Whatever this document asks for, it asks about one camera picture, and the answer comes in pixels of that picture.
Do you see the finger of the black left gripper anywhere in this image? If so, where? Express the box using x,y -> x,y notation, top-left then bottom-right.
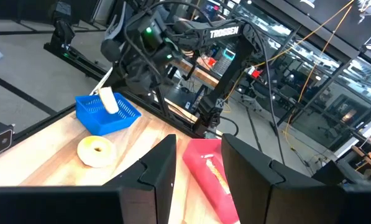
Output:
116,73 -> 142,96
89,66 -> 115,96

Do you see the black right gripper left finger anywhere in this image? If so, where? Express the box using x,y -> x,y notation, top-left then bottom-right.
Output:
0,134 -> 178,224

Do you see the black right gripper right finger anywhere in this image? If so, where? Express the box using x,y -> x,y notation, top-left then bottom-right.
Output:
220,133 -> 371,224

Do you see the pink plastic bin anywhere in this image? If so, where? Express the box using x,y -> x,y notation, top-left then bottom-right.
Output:
181,138 -> 240,224

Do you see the white sprinkled donut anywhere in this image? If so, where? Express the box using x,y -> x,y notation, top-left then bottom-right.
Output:
76,135 -> 117,169

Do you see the black aluminium table frame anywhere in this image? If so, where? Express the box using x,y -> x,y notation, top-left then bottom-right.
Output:
13,41 -> 211,141

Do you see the blue plastic basket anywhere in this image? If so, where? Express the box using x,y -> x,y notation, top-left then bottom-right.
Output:
75,91 -> 142,137

